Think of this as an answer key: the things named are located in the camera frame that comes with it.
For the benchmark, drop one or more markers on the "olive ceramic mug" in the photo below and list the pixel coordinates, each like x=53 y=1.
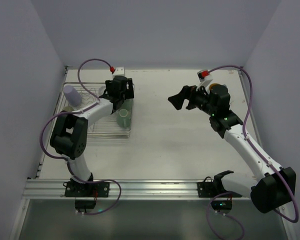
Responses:
x=67 y=109

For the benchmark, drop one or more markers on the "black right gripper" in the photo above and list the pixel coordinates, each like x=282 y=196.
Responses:
x=190 y=98

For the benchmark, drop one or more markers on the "small green teal cup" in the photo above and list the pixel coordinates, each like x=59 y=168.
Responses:
x=123 y=118

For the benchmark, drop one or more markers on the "black base bracket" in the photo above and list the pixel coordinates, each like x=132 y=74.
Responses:
x=74 y=189
x=210 y=188

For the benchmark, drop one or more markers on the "right controller box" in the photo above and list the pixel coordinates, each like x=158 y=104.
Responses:
x=222 y=206

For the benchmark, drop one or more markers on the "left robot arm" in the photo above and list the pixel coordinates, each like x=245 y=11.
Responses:
x=70 y=132

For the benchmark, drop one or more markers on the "clear glass tumbler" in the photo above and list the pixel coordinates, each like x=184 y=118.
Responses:
x=101 y=90

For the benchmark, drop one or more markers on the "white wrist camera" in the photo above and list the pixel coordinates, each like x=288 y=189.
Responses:
x=117 y=71
x=205 y=79

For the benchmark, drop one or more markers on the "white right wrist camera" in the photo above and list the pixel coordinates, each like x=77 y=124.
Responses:
x=205 y=79

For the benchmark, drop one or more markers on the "left black base bracket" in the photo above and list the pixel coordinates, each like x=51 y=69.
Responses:
x=74 y=189

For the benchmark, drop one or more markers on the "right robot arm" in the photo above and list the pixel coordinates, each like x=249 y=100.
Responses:
x=272 y=185

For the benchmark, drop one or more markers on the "lilac plastic cup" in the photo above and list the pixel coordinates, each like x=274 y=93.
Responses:
x=72 y=95

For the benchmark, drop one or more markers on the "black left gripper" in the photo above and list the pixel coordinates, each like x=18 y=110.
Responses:
x=125 y=94

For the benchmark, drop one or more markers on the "aluminium mounting rail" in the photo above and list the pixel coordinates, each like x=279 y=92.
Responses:
x=53 y=189

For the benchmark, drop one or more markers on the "controller box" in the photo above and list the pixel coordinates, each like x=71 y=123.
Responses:
x=84 y=206
x=222 y=206

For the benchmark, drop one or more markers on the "metal wire dish rack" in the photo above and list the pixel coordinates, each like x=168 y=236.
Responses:
x=106 y=127

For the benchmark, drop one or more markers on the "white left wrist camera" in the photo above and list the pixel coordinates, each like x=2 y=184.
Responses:
x=117 y=71

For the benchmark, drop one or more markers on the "blue butterfly mug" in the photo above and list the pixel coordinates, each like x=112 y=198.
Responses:
x=212 y=85

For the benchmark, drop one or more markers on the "right black base bracket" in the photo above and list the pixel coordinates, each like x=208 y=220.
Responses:
x=210 y=188

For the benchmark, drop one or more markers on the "left controller box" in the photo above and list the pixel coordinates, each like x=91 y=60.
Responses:
x=84 y=206

